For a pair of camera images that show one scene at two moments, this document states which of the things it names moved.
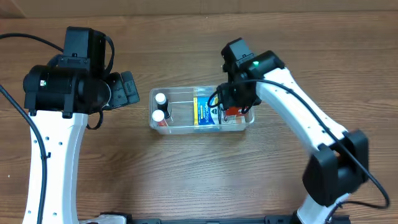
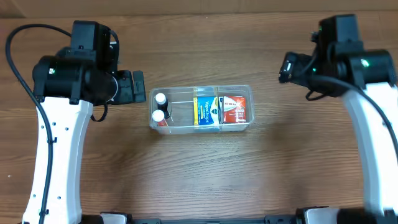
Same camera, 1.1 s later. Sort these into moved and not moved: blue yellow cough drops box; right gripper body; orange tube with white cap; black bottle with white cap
Moved: right gripper body
Not moved: blue yellow cough drops box; black bottle with white cap; orange tube with white cap
